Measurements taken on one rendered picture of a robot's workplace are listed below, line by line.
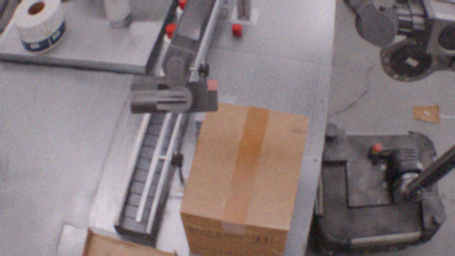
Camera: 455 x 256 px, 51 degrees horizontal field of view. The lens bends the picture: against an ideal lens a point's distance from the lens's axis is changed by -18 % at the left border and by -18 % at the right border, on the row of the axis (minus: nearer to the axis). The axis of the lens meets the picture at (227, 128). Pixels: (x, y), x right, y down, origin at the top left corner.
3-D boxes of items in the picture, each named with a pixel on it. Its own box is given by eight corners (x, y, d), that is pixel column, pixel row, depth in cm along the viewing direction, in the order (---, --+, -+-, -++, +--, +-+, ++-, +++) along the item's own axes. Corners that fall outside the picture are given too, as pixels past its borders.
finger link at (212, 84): (187, 80, 131) (183, 81, 121) (219, 79, 130) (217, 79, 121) (187, 110, 131) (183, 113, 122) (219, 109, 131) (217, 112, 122)
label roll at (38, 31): (74, 34, 185) (67, 6, 173) (30, 61, 179) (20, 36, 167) (57, 8, 194) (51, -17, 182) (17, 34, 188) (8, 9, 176)
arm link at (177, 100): (191, 114, 110) (191, 84, 109) (156, 115, 110) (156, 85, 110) (195, 112, 117) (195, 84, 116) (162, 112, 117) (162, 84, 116)
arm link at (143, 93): (184, 57, 106) (188, 50, 114) (126, 60, 106) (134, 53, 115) (186, 119, 109) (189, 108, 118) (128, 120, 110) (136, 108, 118)
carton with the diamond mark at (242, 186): (213, 158, 158) (209, 100, 136) (299, 172, 155) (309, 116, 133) (189, 253, 142) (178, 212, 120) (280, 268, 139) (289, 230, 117)
